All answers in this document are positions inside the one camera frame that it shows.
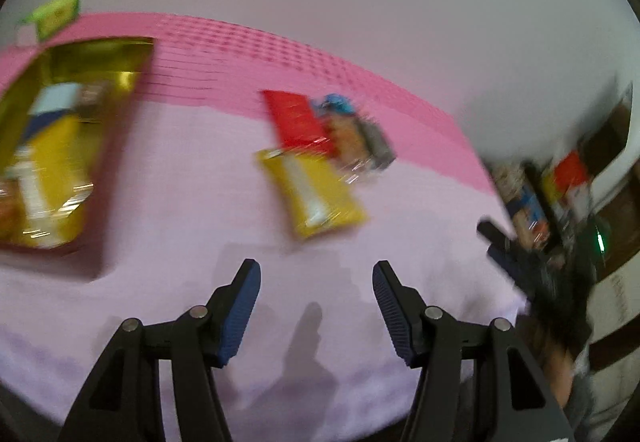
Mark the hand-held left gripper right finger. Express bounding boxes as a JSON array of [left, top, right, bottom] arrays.
[[372, 260, 576, 442]]

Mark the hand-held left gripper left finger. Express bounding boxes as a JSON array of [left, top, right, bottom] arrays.
[[57, 258, 262, 442]]

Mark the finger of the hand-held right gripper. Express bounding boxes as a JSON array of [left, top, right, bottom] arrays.
[[486, 245, 536, 298], [476, 219, 513, 245]]

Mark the yellow packet with silver strip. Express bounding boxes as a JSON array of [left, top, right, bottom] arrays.
[[256, 148, 370, 239]]

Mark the clear packet of dark snack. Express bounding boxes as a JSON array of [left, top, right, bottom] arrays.
[[362, 119, 397, 173]]

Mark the dark red tin box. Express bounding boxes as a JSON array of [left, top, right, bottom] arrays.
[[0, 36, 156, 280]]

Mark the clear packet of orange snack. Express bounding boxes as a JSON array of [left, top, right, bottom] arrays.
[[322, 115, 373, 173]]

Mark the red snack packet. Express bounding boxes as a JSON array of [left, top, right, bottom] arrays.
[[261, 90, 335, 155]]

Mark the small blue snack packet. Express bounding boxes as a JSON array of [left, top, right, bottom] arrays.
[[312, 94, 357, 118]]

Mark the plain yellow snack packet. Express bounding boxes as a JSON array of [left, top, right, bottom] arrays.
[[0, 115, 96, 248]]

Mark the dark and light blue packet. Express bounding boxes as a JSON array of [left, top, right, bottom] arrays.
[[22, 83, 83, 138]]

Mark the person's right forearm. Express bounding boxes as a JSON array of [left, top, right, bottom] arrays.
[[520, 317, 606, 442]]

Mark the pink checked tablecloth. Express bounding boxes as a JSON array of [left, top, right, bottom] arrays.
[[0, 12, 531, 438]]

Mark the green tissue box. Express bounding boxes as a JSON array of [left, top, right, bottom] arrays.
[[15, 0, 82, 43]]

